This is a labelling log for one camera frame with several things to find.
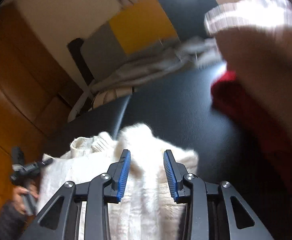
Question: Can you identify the white knitted sweater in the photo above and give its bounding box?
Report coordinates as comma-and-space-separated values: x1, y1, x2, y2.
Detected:
37, 124, 199, 239

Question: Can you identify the dark sleeved left forearm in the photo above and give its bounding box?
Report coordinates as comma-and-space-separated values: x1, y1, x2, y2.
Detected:
0, 201, 27, 240

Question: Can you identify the left hand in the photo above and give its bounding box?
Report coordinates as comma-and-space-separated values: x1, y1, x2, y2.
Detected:
12, 180, 39, 215

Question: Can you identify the red garment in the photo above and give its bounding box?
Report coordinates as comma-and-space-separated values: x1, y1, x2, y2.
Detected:
211, 70, 250, 120

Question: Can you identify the grey cloth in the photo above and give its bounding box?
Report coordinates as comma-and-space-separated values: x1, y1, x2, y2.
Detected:
90, 36, 224, 94

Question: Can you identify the yellow grey black cushion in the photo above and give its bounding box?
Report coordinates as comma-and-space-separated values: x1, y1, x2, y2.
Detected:
67, 0, 218, 85

